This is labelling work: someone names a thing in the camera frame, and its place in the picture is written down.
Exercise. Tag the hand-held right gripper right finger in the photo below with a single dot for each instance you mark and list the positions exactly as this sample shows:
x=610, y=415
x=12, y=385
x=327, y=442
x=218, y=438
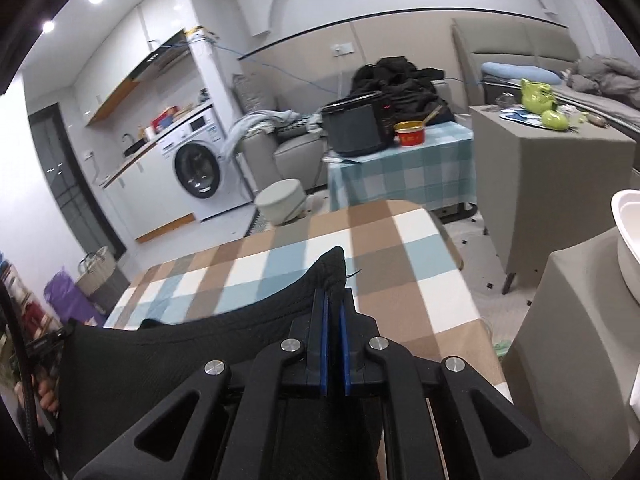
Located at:
x=345, y=360

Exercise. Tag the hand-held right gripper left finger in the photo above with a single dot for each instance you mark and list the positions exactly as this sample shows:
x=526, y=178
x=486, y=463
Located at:
x=324, y=360

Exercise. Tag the black knit sweater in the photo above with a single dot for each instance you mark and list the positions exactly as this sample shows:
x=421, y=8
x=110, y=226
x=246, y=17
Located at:
x=165, y=365

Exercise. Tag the white grey clothes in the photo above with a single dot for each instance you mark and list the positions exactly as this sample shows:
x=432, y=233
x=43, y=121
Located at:
x=250, y=132

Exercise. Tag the pile of black clothes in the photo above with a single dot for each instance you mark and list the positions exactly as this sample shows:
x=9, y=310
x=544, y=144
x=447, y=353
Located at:
x=400, y=82

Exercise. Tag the person's left hand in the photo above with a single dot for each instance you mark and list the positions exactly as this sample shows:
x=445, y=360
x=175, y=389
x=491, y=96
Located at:
x=47, y=395

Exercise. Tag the shoe rack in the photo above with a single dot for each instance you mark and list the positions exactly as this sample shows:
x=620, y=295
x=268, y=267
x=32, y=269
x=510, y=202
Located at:
x=30, y=305

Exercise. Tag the purple bag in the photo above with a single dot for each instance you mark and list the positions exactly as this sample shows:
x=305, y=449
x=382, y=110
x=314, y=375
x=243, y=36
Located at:
x=72, y=300

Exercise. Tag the woven laundry basket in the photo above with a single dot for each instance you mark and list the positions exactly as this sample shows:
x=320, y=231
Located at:
x=102, y=277

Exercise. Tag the brown blue plaid tablecloth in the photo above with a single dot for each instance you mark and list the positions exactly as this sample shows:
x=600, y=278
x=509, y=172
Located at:
x=400, y=270

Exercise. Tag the round white stool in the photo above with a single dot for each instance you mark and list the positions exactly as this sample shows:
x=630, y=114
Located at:
x=280, y=202

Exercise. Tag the dark glass door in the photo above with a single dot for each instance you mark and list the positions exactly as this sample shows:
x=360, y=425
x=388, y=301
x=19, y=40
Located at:
x=70, y=175

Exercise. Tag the white kitchen base cabinet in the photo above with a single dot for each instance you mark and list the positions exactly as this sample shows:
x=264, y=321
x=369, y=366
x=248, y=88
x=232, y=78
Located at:
x=150, y=200

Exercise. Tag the teal checked tablecloth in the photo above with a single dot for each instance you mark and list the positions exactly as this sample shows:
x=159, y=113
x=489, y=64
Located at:
x=405, y=175

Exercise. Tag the grey sofa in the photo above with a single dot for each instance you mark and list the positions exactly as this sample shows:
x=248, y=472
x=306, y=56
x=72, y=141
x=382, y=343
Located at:
x=295, y=155

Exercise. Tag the black sink faucet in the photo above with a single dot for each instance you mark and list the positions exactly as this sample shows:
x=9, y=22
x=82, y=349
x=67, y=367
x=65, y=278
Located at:
x=127, y=141

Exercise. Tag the low grey cabinet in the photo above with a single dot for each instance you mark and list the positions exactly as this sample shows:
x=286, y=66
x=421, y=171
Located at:
x=575, y=360

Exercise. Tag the black white checked pillow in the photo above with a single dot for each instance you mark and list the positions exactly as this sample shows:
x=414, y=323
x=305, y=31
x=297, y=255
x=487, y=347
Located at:
x=300, y=131

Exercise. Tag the white washing machine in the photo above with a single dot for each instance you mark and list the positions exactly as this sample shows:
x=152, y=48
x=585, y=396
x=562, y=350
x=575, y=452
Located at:
x=200, y=165

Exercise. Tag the red bowl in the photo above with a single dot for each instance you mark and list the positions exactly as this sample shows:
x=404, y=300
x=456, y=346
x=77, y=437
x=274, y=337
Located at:
x=410, y=136

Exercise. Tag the black rice cooker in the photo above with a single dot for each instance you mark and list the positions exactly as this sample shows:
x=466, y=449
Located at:
x=357, y=125

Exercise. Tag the red box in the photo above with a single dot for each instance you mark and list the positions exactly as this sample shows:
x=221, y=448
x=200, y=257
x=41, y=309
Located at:
x=164, y=119

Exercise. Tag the tall grey cabinet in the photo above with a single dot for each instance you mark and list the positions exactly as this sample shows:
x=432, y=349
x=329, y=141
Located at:
x=555, y=195

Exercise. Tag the grey cushion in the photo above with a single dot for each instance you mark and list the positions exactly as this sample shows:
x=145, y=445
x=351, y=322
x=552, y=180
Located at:
x=252, y=92

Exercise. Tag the white basin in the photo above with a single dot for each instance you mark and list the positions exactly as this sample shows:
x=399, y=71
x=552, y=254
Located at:
x=630, y=245

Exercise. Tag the steel range hood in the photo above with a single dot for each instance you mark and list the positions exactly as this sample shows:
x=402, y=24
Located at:
x=160, y=57

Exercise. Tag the small green plush toy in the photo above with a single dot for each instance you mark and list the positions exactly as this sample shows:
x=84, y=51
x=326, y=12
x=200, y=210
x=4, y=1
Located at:
x=555, y=120

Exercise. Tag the large green plush toy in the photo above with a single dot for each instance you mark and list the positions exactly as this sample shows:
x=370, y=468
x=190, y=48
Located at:
x=537, y=95

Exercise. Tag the light blue pillow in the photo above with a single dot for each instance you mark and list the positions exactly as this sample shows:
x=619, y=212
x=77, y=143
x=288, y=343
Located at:
x=520, y=72

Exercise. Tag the grey bed headboard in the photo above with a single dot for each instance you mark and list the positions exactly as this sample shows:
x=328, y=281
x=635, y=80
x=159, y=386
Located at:
x=520, y=40

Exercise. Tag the grey quilt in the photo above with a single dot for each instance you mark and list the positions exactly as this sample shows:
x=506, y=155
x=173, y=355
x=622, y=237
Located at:
x=607, y=77

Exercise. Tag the white wall cabinets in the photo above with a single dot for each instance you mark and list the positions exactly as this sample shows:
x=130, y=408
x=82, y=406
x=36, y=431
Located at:
x=125, y=60

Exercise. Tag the white wall socket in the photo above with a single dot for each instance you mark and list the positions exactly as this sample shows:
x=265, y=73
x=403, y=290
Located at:
x=343, y=49

